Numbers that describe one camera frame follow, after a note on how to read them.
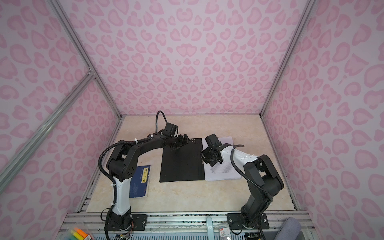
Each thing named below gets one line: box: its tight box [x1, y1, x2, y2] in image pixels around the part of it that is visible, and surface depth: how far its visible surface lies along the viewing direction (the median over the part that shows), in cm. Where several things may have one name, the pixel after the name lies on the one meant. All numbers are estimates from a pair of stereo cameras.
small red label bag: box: [217, 223, 231, 238], surface depth 70 cm
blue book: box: [129, 165, 152, 199], surface depth 85 cm
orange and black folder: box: [159, 138, 206, 183], surface depth 95 cm
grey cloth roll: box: [274, 217, 302, 240], surface depth 70 cm
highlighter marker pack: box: [65, 227, 95, 240], surface depth 70 cm
